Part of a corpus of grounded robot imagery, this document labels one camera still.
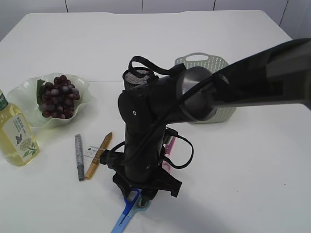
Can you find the grey marker pen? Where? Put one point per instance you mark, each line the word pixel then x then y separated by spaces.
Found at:
pixel 79 157

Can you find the gold marker pen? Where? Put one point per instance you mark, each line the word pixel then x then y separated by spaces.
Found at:
pixel 94 164

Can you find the clear plastic ruler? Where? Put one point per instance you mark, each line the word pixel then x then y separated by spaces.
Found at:
pixel 94 153

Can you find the pale green wavy plate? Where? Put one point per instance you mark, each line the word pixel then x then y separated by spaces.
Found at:
pixel 24 97

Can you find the black mesh pen holder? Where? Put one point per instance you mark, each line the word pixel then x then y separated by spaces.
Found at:
pixel 137 79

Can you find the blue scissors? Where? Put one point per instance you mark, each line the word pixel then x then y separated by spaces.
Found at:
pixel 132 206

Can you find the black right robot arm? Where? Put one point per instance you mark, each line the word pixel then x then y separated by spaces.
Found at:
pixel 154 97

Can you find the pink purple scissors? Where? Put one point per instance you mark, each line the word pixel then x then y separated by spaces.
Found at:
pixel 168 149

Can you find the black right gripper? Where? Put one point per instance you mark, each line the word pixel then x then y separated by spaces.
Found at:
pixel 160 180

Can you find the green plastic woven basket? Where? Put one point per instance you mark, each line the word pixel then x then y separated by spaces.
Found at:
pixel 212 63

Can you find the yellow tea bottle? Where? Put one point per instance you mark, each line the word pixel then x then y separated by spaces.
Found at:
pixel 17 141

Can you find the purple grape bunch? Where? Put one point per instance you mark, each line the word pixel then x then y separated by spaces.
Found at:
pixel 56 99

